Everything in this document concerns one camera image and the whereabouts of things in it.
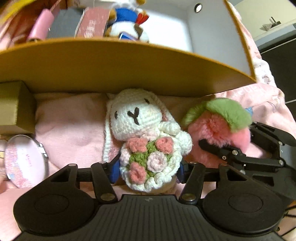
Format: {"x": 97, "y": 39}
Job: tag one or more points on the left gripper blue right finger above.
{"x": 182, "y": 172}

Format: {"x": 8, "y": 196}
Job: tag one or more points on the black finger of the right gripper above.
{"x": 222, "y": 152}

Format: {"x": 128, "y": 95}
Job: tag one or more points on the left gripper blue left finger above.
{"x": 114, "y": 171}

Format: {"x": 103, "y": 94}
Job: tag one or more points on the pink green fluffy plush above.
{"x": 221, "y": 122}

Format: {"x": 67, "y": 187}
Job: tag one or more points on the white crochet bunny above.
{"x": 153, "y": 143}

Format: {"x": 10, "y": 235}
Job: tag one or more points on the round pink compact mirror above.
{"x": 25, "y": 161}

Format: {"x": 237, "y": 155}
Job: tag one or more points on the gold small box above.
{"x": 18, "y": 107}

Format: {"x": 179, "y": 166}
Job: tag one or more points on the blue tag plush doll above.
{"x": 126, "y": 19}

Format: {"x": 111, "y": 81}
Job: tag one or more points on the dark grey gift box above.
{"x": 65, "y": 23}

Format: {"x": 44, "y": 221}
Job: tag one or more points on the pink quilt bedding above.
{"x": 71, "y": 125}

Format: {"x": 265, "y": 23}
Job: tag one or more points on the orange cardboard storage box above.
{"x": 195, "y": 48}

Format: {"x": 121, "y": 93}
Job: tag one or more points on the pink printed box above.
{"x": 93, "y": 23}

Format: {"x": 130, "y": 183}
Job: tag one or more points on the pink cylinder bottle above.
{"x": 41, "y": 27}

